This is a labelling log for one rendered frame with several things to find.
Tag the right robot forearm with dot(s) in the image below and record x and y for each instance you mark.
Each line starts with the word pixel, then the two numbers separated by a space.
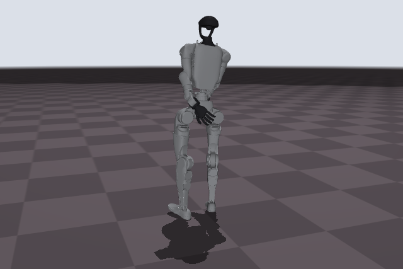
pixel 210 92

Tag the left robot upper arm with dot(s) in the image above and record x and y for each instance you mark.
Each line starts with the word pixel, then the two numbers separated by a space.
pixel 185 52

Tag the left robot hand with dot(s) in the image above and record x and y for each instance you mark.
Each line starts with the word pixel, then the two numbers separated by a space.
pixel 201 112

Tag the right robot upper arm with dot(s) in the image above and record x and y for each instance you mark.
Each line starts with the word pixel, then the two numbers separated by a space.
pixel 225 59

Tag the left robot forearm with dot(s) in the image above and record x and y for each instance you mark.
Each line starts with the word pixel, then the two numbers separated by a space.
pixel 187 88

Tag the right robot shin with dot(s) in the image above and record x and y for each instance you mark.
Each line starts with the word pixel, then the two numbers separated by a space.
pixel 212 178

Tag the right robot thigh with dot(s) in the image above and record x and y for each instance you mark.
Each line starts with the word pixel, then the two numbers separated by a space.
pixel 213 133

